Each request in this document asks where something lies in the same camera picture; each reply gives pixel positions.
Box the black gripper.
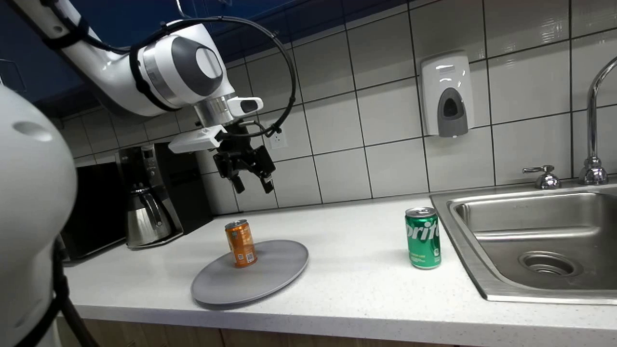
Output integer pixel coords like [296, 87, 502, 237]
[215, 125, 278, 197]

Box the small brown bottle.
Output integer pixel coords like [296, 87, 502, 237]
[224, 218, 259, 270]

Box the green Sprite can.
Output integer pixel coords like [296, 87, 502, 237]
[404, 204, 444, 272]

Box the grey round plate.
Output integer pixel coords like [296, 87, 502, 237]
[190, 239, 311, 311]

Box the black coffee maker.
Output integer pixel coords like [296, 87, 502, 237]
[118, 137, 218, 251]

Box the steel coffee carafe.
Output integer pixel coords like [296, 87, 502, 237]
[124, 185, 186, 251]

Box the black box appliance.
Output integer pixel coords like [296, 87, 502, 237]
[64, 160, 130, 266]

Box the wooden base cabinet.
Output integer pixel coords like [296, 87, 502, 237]
[64, 316, 452, 347]

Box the stainless steel sink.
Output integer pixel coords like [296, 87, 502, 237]
[429, 181, 617, 307]

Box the chrome faucet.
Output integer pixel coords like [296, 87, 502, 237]
[581, 54, 617, 187]

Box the white wall outlet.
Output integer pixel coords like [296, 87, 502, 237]
[265, 116, 290, 152]

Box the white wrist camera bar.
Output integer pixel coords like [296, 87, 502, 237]
[168, 124, 228, 154]

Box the white wall soap dispenser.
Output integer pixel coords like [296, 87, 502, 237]
[419, 52, 477, 139]

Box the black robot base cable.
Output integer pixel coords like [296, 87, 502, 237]
[18, 237, 99, 347]

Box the blue wall cabinet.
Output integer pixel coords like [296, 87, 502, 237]
[0, 0, 413, 118]

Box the chrome faucet handle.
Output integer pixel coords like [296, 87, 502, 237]
[521, 164, 564, 191]

